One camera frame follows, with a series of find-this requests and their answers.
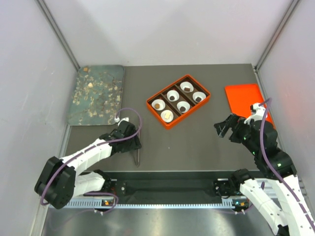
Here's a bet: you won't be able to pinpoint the cream white chocolate bar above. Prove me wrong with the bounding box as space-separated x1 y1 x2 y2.
165 112 171 119

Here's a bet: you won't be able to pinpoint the white paper cup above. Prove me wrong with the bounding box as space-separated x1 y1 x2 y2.
177 101 190 114
152 99 165 111
192 91 206 103
166 89 179 102
180 81 194 93
160 110 174 123

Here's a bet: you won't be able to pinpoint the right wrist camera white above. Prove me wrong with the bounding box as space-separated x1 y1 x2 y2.
244 103 266 125

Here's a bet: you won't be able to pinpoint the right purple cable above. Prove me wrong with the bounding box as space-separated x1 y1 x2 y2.
258 98 315 229

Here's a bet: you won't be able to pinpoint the metal tongs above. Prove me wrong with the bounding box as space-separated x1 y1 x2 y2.
132 128 141 168

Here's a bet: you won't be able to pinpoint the floral blue tray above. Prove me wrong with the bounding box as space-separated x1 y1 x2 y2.
66 65 125 126

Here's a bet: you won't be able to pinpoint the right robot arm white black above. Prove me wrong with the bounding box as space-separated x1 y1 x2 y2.
214 114 315 236

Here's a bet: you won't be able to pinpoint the orange box lid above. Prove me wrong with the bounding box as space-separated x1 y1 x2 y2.
225 84 264 118

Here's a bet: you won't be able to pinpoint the white paper cup front right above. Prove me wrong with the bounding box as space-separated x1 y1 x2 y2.
160 110 174 123

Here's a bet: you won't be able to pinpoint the black mounting base rail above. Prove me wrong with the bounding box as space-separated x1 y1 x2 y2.
66 171 250 211

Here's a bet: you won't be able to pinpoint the white paper cup middle right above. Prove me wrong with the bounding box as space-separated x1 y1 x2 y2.
177 101 190 114

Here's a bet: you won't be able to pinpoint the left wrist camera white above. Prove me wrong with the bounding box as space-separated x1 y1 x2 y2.
113 118 136 139

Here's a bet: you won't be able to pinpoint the white paper cup back left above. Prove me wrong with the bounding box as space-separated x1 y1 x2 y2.
180 81 194 93

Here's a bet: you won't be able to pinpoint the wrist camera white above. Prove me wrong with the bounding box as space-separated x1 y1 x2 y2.
113 118 136 139
244 103 266 125

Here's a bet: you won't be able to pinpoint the white paper cup front left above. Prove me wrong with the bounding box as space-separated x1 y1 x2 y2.
152 99 165 111

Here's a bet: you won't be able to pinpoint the orange chocolate box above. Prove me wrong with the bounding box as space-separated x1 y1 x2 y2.
146 74 211 130

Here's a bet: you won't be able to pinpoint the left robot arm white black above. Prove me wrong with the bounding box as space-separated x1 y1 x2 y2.
34 119 141 209

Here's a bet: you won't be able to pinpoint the white paper cup back right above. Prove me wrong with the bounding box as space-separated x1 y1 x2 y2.
192 91 206 103

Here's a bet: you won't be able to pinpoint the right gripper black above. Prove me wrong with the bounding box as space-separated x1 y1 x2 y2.
214 112 260 154

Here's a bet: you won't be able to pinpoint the white paper cup middle left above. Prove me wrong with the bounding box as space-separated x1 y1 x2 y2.
166 89 179 102

